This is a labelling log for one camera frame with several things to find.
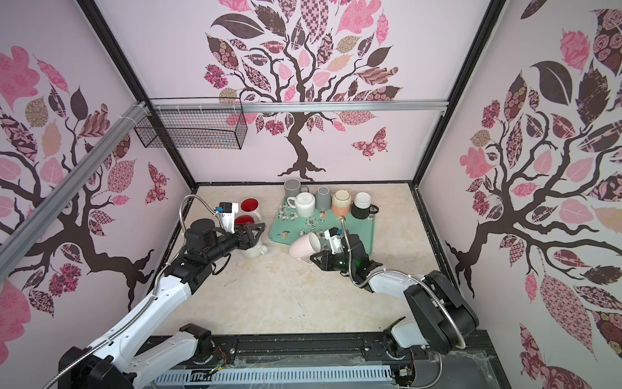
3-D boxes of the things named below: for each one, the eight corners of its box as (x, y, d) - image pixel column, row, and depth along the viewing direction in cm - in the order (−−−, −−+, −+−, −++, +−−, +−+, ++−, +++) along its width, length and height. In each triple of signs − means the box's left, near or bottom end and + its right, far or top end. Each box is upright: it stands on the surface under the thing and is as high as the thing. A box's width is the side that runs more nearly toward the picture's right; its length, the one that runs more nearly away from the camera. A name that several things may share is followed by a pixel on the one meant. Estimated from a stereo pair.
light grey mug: (315, 212, 111) (315, 198, 103) (315, 201, 115) (315, 186, 107) (330, 212, 111) (330, 198, 103) (329, 201, 115) (330, 186, 107)
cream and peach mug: (332, 216, 109) (333, 202, 102) (332, 203, 114) (333, 190, 107) (349, 216, 109) (351, 202, 102) (347, 203, 114) (349, 190, 107)
